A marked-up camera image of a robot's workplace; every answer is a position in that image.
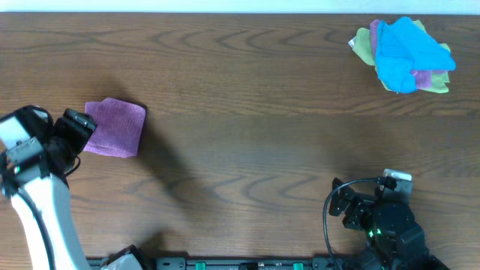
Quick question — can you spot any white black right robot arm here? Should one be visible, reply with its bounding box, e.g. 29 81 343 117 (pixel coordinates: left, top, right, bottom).
322 175 449 270

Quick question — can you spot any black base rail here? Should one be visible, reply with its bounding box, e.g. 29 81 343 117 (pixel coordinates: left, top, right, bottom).
85 256 350 270

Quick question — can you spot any green microfiber cloth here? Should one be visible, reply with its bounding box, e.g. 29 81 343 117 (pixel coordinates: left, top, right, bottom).
351 19 452 94

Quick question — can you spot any purple microfiber cloth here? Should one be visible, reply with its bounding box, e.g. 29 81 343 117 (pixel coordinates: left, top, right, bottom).
84 97 146 158

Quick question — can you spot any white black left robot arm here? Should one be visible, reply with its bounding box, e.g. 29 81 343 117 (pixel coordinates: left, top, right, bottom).
1 105 150 269

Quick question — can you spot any blue microfiber cloth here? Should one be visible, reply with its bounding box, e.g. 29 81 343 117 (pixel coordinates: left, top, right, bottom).
372 16 456 94

